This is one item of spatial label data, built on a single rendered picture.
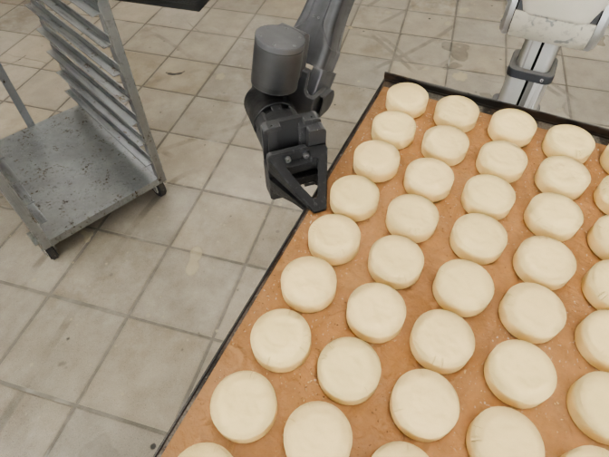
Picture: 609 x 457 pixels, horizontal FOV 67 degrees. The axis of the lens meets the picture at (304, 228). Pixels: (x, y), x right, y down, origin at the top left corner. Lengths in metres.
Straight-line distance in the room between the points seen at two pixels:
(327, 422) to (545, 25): 1.04
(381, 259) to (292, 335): 0.11
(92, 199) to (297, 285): 1.46
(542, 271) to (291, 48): 0.34
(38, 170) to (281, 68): 1.58
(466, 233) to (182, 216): 1.50
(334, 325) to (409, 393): 0.09
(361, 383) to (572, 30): 1.00
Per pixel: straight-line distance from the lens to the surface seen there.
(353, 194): 0.47
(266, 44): 0.53
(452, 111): 0.58
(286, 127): 0.51
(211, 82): 2.53
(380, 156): 0.51
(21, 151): 2.15
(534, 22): 1.23
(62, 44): 1.98
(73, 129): 2.16
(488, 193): 0.49
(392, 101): 0.58
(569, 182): 0.54
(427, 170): 0.50
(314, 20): 0.63
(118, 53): 1.52
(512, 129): 0.57
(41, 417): 1.60
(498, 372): 0.40
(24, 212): 1.65
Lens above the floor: 1.35
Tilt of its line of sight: 51 degrees down
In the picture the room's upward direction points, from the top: straight up
